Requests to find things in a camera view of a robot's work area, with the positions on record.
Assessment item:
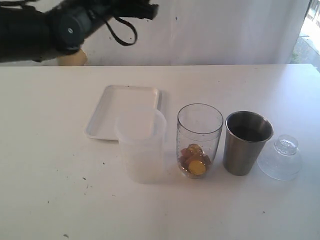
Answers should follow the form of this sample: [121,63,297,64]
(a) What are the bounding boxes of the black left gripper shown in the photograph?
[111,0,159,20]

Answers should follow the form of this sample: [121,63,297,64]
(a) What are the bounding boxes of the brown wooden cubes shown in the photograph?
[178,143,212,171]

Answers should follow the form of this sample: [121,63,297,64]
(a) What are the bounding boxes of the stainless steel cup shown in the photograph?
[223,110,274,176]

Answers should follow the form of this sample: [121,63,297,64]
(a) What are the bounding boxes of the gold coin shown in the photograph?
[188,160,206,176]

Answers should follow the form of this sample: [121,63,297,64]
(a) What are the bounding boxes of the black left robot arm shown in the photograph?
[0,0,159,63]

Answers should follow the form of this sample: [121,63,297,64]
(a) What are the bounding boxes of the clear plastic shaker cup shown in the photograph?
[176,103,224,179]

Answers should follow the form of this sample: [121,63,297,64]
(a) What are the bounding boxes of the clear plastic shaker lid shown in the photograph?
[257,134,303,181]

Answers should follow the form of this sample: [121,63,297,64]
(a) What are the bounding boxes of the white rectangular tray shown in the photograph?
[84,85,162,141]

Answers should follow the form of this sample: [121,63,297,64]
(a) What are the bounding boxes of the translucent plastic measuring cup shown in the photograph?
[114,106,167,184]

